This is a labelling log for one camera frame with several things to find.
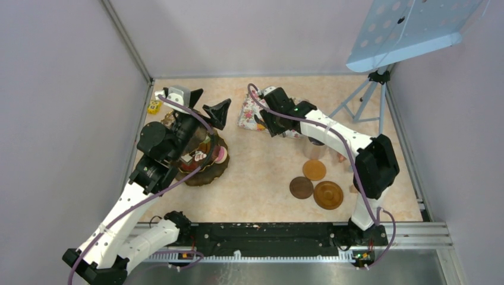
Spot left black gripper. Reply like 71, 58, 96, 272
168, 88, 231, 162

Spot black handled steel tongs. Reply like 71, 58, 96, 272
254, 115, 267, 131

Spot pink frosted donut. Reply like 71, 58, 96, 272
214, 146, 228, 164

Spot dark wooden coaster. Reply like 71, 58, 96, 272
289, 176, 314, 200

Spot red fruit tart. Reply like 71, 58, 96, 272
197, 142, 210, 153

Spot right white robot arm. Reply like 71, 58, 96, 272
247, 84, 399, 245

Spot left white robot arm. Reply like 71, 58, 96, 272
62, 85, 231, 284

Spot floral serving tray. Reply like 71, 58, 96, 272
237, 95, 302, 139

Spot yellow snack packet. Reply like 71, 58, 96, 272
147, 100, 163, 115

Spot light wooden coaster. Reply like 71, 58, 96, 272
303, 160, 327, 181

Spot pink small cup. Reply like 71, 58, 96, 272
337, 153, 347, 163

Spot brown wooden lid coaster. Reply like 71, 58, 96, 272
313, 181, 344, 210

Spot grey tripod stand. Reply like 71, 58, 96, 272
329, 66, 391, 134

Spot blue perforated stand tray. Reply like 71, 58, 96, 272
346, 0, 489, 72

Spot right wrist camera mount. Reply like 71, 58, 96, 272
257, 86, 276, 98

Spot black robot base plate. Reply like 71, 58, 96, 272
170, 222, 389, 258

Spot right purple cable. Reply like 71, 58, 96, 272
247, 83, 396, 270

